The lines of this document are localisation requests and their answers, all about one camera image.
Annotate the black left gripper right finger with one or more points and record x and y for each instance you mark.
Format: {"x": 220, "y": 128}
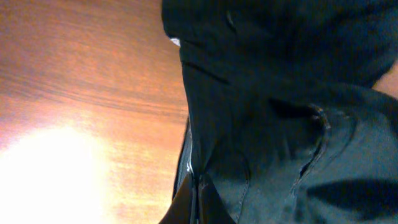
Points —
{"x": 211, "y": 208}

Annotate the black shorts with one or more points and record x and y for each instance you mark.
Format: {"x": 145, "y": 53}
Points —
{"x": 282, "y": 111}

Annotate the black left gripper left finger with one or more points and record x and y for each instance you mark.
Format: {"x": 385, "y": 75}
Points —
{"x": 183, "y": 207}

